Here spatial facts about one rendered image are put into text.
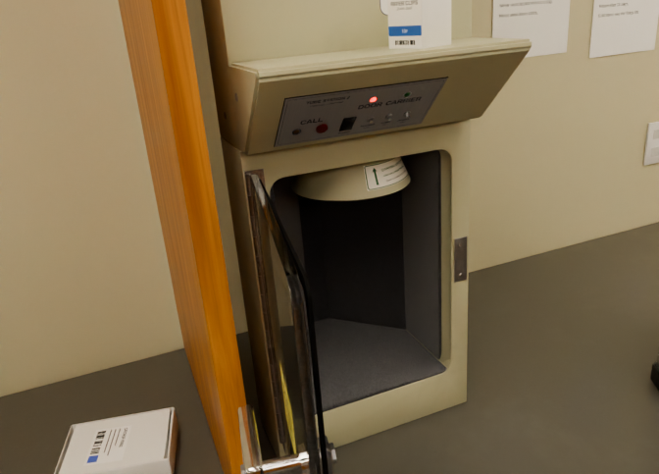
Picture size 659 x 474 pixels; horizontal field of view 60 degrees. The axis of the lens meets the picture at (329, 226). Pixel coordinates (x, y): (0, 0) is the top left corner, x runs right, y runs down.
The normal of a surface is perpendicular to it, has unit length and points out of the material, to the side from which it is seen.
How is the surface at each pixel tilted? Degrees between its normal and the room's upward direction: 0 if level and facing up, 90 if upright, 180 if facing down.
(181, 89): 90
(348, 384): 0
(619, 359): 0
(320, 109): 135
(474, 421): 0
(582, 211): 90
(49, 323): 90
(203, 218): 90
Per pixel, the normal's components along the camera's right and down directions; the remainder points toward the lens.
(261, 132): 0.32, 0.88
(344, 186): -0.17, -0.04
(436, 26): 0.65, 0.22
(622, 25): 0.37, 0.30
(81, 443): -0.07, -0.93
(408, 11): -0.75, 0.29
